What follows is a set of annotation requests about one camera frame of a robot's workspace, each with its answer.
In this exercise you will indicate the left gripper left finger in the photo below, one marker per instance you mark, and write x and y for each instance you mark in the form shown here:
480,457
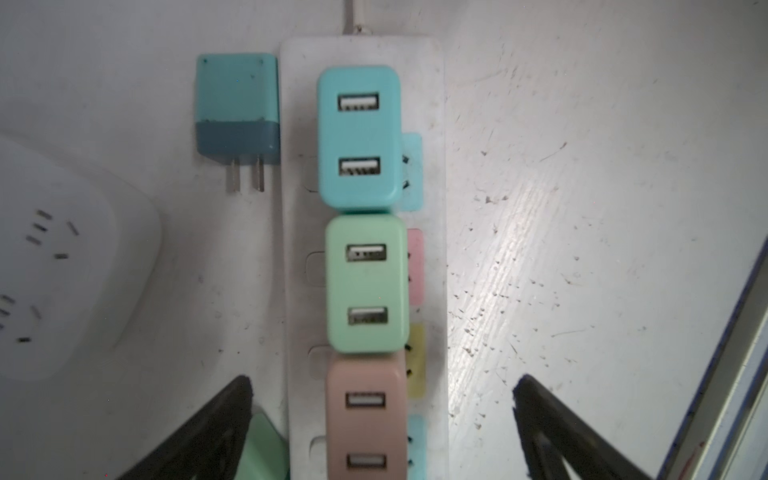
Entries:
207,446

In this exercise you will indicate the green plug adapter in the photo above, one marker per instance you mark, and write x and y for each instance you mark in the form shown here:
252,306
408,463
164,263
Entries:
367,300
265,453

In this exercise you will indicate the pink plug adapter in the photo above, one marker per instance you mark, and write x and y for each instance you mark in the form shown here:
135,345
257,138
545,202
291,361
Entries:
366,416

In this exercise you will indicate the white colourful power strip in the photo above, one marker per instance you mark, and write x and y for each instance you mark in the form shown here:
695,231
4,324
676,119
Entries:
419,63

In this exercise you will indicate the white square power socket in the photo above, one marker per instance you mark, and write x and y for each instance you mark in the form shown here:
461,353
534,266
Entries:
77,248

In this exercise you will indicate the teal plug adapter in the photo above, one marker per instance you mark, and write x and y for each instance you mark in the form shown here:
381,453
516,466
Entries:
359,138
237,113

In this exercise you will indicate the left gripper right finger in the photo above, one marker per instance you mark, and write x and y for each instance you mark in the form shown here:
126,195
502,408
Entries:
554,438

